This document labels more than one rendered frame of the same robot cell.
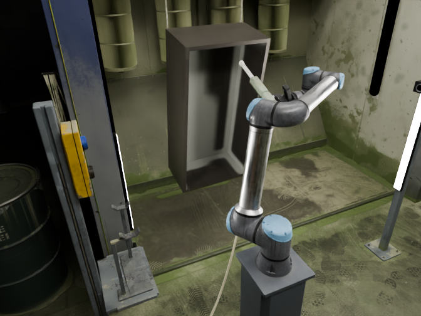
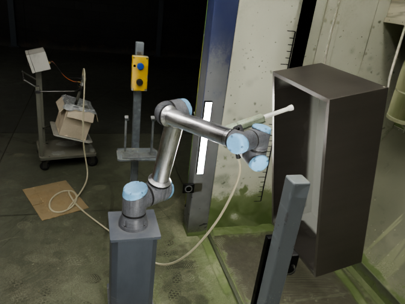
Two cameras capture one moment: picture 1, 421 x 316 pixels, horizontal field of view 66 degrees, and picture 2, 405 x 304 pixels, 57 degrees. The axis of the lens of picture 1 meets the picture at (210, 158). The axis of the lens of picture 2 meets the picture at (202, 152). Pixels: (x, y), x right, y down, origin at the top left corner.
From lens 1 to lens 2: 2.88 m
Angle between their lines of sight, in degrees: 83
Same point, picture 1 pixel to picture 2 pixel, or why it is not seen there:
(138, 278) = (132, 155)
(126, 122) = (381, 178)
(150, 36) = not seen: outside the picture
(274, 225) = (134, 185)
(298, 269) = (120, 233)
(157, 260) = (225, 243)
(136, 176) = not seen: hidden behind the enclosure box
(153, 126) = (394, 201)
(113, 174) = not seen: hidden behind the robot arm
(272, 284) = (114, 216)
